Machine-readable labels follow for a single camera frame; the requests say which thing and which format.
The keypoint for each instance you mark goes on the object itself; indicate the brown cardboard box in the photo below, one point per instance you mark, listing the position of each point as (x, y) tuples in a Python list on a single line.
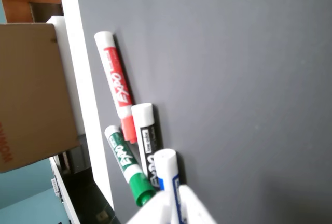
[(31, 91)]

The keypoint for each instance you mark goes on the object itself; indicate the red Expo marker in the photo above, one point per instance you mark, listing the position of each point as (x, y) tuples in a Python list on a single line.
[(115, 78)]

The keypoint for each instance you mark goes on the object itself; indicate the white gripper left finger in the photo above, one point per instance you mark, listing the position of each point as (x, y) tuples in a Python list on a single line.
[(155, 211)]

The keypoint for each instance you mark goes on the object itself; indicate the brown wooden shelf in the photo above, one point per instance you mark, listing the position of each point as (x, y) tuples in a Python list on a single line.
[(15, 8)]

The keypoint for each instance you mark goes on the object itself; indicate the green Expo marker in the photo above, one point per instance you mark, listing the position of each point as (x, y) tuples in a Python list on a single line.
[(124, 156)]

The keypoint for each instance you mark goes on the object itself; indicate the black Expo marker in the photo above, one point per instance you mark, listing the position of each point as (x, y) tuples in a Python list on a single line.
[(149, 141)]

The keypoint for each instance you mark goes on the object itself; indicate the white frame with label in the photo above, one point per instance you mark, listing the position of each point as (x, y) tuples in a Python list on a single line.
[(64, 195)]

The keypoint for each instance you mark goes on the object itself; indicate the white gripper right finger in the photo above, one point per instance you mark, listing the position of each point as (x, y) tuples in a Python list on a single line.
[(193, 208)]

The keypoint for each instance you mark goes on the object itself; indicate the blue Expo marker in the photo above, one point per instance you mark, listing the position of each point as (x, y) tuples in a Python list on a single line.
[(167, 167)]

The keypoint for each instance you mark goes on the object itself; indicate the grey rubber mat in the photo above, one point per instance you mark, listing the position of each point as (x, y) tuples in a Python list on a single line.
[(233, 78)]

